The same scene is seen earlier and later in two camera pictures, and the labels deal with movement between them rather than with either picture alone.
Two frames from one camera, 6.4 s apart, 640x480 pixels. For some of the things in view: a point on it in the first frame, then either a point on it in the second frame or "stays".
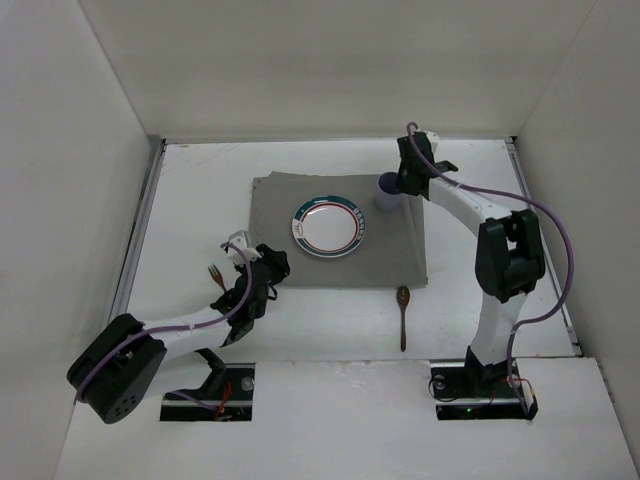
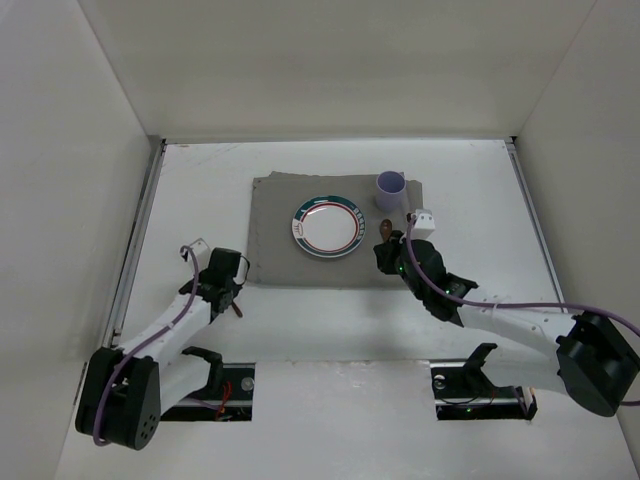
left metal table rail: x=121 y=302 stays
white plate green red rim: x=328 y=226 stays
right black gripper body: x=411 y=175 -> x=388 y=254
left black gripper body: x=273 y=261 -> x=222 y=300
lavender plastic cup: x=389 y=195 stays
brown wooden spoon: x=403 y=295 -> x=385 y=228
